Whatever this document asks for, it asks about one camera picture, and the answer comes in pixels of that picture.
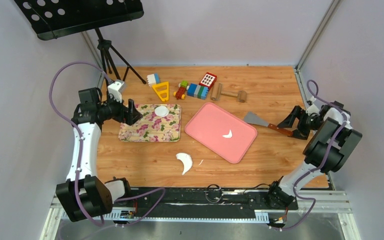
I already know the white and blue toy block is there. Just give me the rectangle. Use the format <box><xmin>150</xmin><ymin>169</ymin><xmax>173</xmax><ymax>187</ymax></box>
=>
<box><xmin>146</xmin><ymin>73</ymin><xmax>161</xmax><ymax>87</ymax></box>

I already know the wooden dough roller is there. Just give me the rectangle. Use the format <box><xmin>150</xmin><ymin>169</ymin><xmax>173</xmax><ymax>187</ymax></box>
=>
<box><xmin>210</xmin><ymin>83</ymin><xmax>248</xmax><ymax>103</ymax></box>

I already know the blue green white brick stack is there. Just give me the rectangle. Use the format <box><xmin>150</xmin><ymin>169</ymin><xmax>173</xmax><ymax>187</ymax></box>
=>
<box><xmin>186</xmin><ymin>83</ymin><xmax>209</xmax><ymax>100</ymax></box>

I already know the black perforated stand shelf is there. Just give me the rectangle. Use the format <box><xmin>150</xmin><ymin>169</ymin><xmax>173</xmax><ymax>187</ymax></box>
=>
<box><xmin>14</xmin><ymin>0</ymin><xmax>144</xmax><ymax>41</ymax></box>

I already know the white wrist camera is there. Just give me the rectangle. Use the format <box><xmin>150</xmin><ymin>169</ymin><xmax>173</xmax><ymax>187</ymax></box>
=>
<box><xmin>305</xmin><ymin>96</ymin><xmax>320</xmax><ymax>115</ymax></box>
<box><xmin>107</xmin><ymin>79</ymin><xmax>127</xmax><ymax>103</ymax></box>

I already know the pink rectangular tray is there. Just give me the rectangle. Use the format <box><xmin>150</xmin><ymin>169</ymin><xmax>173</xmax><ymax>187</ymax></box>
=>
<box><xmin>184</xmin><ymin>102</ymin><xmax>258</xmax><ymax>164</ymax></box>

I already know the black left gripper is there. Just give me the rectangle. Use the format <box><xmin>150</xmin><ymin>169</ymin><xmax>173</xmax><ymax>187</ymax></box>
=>
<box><xmin>98</xmin><ymin>91</ymin><xmax>144</xmax><ymax>126</ymax></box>

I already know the black tripod stand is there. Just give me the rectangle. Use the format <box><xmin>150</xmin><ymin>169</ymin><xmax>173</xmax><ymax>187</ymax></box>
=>
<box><xmin>94</xmin><ymin>27</ymin><xmax>147</xmax><ymax>85</ymax></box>

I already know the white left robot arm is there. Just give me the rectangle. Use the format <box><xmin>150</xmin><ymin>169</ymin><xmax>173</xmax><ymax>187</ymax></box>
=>
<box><xmin>55</xmin><ymin>86</ymin><xmax>143</xmax><ymax>222</ymax></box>

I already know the floral rectangular tray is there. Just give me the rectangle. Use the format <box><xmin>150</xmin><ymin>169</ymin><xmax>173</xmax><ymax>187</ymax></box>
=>
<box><xmin>118</xmin><ymin>104</ymin><xmax>182</xmax><ymax>143</ymax></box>

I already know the yellow triangular toy frame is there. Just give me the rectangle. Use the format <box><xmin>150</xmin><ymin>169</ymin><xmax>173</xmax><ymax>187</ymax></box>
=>
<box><xmin>152</xmin><ymin>81</ymin><xmax>170</xmax><ymax>103</ymax></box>

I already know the white dough scrap crescent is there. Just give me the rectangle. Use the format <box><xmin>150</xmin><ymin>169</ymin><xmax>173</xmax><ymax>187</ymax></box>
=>
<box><xmin>175</xmin><ymin>152</ymin><xmax>193</xmax><ymax>175</ymax></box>

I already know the white slotted cable duct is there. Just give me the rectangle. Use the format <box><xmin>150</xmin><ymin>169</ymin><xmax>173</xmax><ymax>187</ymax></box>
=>
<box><xmin>61</xmin><ymin>209</ymin><xmax>270</xmax><ymax>223</ymax></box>

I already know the metal dough scraper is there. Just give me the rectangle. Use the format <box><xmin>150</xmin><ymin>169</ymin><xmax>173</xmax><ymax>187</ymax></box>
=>
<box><xmin>243</xmin><ymin>111</ymin><xmax>293</xmax><ymax>137</ymax></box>

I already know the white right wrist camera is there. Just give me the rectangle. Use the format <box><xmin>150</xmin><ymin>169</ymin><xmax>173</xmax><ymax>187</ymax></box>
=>
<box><xmin>305</xmin><ymin>96</ymin><xmax>320</xmax><ymax>115</ymax></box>

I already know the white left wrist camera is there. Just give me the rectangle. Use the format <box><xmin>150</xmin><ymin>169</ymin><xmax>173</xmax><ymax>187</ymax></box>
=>
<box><xmin>107</xmin><ymin>79</ymin><xmax>127</xmax><ymax>103</ymax></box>

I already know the red window toy brick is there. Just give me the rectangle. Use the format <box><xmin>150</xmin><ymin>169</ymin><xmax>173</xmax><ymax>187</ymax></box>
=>
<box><xmin>199</xmin><ymin>72</ymin><xmax>217</xmax><ymax>90</ymax></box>

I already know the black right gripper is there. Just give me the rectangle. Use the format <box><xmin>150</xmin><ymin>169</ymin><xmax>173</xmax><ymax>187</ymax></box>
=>
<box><xmin>277</xmin><ymin>105</ymin><xmax>325</xmax><ymax>140</ymax></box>

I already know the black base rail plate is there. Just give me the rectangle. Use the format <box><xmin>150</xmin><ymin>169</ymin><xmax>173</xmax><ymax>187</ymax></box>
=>
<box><xmin>110</xmin><ymin>186</ymin><xmax>298</xmax><ymax>220</ymax></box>

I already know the small curved dough scrap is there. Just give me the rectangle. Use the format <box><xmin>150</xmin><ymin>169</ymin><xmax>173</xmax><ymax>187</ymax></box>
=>
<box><xmin>222</xmin><ymin>129</ymin><xmax>233</xmax><ymax>139</ymax></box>

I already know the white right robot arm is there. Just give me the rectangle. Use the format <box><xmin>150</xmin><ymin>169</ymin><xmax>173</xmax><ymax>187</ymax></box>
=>
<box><xmin>264</xmin><ymin>101</ymin><xmax>363</xmax><ymax>209</ymax></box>

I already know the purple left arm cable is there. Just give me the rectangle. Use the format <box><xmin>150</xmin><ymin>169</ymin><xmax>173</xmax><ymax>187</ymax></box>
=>
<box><xmin>48</xmin><ymin>61</ymin><xmax>166</xmax><ymax>229</ymax></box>

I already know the white dough ball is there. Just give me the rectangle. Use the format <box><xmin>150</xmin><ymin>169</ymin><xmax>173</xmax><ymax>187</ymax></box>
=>
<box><xmin>154</xmin><ymin>105</ymin><xmax>170</xmax><ymax>117</ymax></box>

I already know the red toy brick car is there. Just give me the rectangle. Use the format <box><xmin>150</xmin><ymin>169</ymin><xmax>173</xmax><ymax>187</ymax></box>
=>
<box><xmin>173</xmin><ymin>80</ymin><xmax>189</xmax><ymax>100</ymax></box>

